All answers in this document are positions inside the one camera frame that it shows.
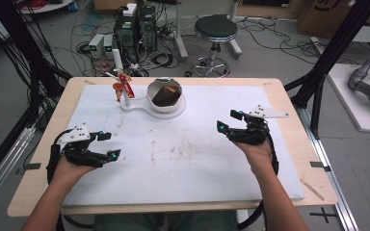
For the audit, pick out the white stand with pole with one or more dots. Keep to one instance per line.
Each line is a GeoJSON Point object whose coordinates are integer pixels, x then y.
{"type": "Point", "coordinates": [173, 114]}

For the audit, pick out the white desk leg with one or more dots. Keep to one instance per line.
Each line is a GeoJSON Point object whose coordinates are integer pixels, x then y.
{"type": "Point", "coordinates": [180, 32]}
{"type": "Point", "coordinates": [235, 45]}

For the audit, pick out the person's legs in jeans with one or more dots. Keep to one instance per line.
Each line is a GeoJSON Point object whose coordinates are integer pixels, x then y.
{"type": "Point", "coordinates": [189, 222]}

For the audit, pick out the white eggshell-shaped bowl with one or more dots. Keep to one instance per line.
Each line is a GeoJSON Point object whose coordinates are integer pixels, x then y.
{"type": "Point", "coordinates": [154, 89]}

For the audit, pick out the person's left hand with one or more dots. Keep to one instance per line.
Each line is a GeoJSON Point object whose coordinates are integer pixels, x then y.
{"type": "Point", "coordinates": [67, 170]}

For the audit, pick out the black tape cross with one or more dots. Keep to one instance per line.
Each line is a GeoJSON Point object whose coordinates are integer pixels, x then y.
{"type": "Point", "coordinates": [323, 215]}

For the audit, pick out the thin wooden stick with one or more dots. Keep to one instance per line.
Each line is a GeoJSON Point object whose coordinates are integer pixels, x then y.
{"type": "Point", "coordinates": [312, 190]}

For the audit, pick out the dark tape strip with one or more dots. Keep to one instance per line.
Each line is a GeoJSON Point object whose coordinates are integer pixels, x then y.
{"type": "Point", "coordinates": [32, 166]}
{"type": "Point", "coordinates": [318, 165]}

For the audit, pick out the white floor platform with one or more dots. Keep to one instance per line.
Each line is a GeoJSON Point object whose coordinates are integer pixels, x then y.
{"type": "Point", "coordinates": [350, 109]}

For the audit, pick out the black metal frame post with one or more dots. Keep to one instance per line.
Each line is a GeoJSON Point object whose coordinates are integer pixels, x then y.
{"type": "Point", "coordinates": [22, 41]}
{"type": "Point", "coordinates": [334, 48]}

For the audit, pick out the black computer tower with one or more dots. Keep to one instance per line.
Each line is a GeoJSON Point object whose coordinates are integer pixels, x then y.
{"type": "Point", "coordinates": [147, 29]}
{"type": "Point", "coordinates": [125, 38]}

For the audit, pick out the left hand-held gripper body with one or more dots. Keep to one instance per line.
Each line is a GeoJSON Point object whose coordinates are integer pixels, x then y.
{"type": "Point", "coordinates": [83, 154]}

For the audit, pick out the person's right hand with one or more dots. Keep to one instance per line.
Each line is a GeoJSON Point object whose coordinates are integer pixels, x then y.
{"type": "Point", "coordinates": [257, 157]}

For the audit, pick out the white table mat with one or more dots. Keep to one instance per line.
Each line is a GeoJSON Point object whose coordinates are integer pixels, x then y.
{"type": "Point", "coordinates": [173, 173]}

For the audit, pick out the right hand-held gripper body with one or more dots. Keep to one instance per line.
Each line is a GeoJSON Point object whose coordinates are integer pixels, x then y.
{"type": "Point", "coordinates": [252, 131]}

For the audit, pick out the brown zip pouch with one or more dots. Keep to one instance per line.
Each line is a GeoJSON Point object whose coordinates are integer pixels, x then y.
{"type": "Point", "coordinates": [165, 96]}

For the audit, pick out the cardboard box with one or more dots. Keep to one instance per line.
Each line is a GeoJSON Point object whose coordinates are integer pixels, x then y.
{"type": "Point", "coordinates": [314, 19]}

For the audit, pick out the black round stool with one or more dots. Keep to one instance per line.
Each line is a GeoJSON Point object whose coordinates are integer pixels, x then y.
{"type": "Point", "coordinates": [216, 27]}

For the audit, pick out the white power supply box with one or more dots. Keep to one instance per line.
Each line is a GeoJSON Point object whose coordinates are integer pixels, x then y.
{"type": "Point", "coordinates": [108, 44]}
{"type": "Point", "coordinates": [96, 44]}

